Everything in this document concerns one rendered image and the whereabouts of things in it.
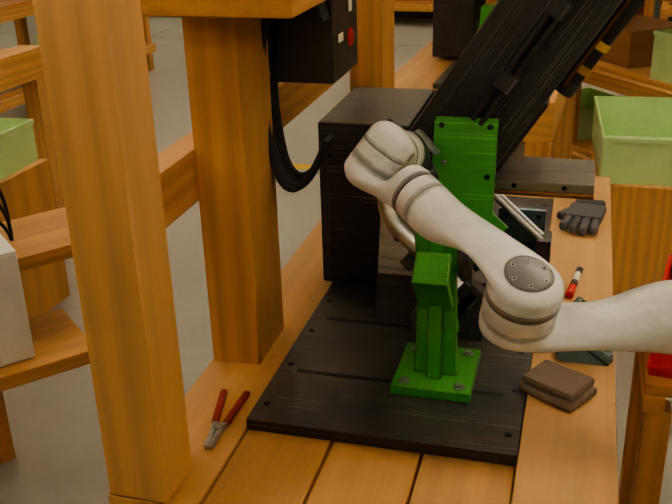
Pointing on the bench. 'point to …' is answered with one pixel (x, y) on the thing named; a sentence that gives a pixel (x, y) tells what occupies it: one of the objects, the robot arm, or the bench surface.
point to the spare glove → (582, 216)
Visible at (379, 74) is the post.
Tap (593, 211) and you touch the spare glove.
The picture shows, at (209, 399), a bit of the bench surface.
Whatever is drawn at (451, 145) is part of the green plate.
